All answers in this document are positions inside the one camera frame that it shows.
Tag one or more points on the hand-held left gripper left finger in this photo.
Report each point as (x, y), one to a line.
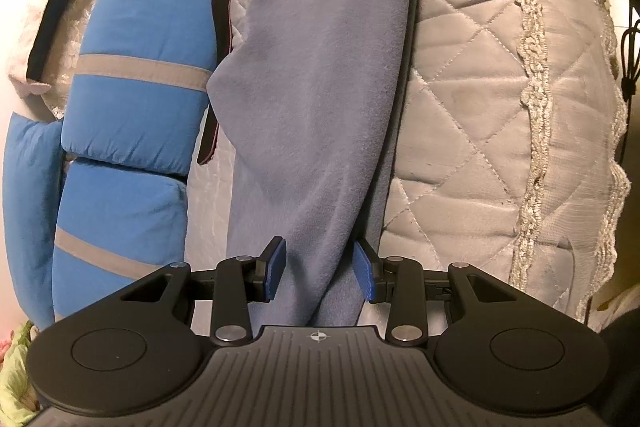
(275, 269)

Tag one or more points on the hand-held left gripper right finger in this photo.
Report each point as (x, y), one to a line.
(364, 272)

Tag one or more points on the grey-blue fleece cloth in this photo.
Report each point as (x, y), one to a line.
(320, 107)

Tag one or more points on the white quilted bedspread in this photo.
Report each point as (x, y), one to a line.
(475, 107)

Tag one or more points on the blue pillow with grey stripes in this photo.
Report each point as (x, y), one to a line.
(140, 107)

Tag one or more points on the pink cloth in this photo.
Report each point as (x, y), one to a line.
(5, 342)

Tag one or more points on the green cloth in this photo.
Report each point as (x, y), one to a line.
(17, 382)

